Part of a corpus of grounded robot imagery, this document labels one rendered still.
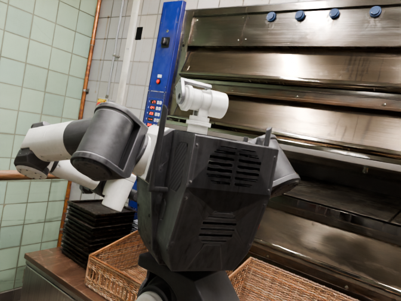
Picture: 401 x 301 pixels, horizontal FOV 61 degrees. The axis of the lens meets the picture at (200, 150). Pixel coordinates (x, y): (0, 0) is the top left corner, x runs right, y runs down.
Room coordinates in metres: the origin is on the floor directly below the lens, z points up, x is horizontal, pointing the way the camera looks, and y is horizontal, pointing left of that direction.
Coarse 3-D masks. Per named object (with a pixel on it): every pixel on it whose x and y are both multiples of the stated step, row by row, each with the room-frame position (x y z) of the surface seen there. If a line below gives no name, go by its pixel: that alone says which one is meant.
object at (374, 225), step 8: (272, 200) 1.64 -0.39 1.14; (280, 200) 1.61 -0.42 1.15; (288, 200) 1.59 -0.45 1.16; (296, 200) 1.57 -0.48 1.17; (304, 200) 1.58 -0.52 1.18; (304, 208) 1.55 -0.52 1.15; (312, 208) 1.53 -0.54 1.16; (320, 208) 1.51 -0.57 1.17; (328, 208) 1.49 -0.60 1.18; (336, 208) 1.50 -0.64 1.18; (328, 216) 1.48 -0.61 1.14; (336, 216) 1.47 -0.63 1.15; (344, 216) 1.45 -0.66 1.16; (352, 216) 1.43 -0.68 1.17; (360, 216) 1.41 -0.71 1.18; (360, 224) 1.41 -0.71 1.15; (368, 224) 1.39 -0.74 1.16; (376, 224) 1.38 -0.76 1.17; (384, 224) 1.36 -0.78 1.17; (392, 224) 1.36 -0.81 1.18; (384, 232) 1.36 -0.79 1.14; (392, 232) 1.34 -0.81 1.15; (400, 232) 1.33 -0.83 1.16
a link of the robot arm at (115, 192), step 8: (104, 184) 1.05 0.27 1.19; (112, 184) 1.03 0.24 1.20; (120, 184) 1.02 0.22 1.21; (128, 184) 1.03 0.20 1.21; (96, 192) 1.08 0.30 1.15; (104, 192) 1.03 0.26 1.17; (112, 192) 1.01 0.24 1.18; (120, 192) 1.02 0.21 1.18; (128, 192) 1.04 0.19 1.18; (136, 192) 1.06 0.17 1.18; (104, 200) 1.02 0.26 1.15; (112, 200) 1.01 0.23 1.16; (120, 200) 1.02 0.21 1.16; (136, 200) 1.06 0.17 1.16; (112, 208) 1.00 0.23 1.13; (120, 208) 1.02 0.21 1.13
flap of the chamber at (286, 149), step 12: (288, 156) 1.62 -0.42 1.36; (300, 156) 1.52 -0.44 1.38; (312, 156) 1.43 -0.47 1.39; (324, 156) 1.38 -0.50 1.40; (336, 156) 1.35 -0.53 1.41; (348, 156) 1.33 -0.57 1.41; (348, 168) 1.46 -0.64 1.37; (360, 168) 1.38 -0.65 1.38; (372, 168) 1.31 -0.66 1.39; (384, 168) 1.25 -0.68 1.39; (396, 168) 1.23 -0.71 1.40
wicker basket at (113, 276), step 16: (128, 240) 1.79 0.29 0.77; (96, 256) 1.63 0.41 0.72; (112, 256) 1.72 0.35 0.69; (96, 272) 1.56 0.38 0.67; (112, 272) 1.50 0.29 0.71; (128, 272) 1.79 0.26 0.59; (144, 272) 1.83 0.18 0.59; (96, 288) 1.55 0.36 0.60; (112, 288) 1.49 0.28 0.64; (128, 288) 1.44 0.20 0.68
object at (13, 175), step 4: (0, 172) 0.96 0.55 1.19; (4, 172) 0.97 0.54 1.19; (8, 172) 0.97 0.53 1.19; (12, 172) 0.98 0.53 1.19; (16, 172) 0.99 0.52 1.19; (132, 172) 1.37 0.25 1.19; (0, 176) 0.95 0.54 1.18; (4, 176) 0.96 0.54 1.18; (8, 176) 0.97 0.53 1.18; (12, 176) 0.98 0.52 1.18; (16, 176) 0.99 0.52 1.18; (20, 176) 1.00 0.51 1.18; (24, 176) 1.01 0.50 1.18; (48, 176) 1.07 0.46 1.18; (52, 176) 1.08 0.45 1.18; (136, 176) 1.40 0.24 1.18
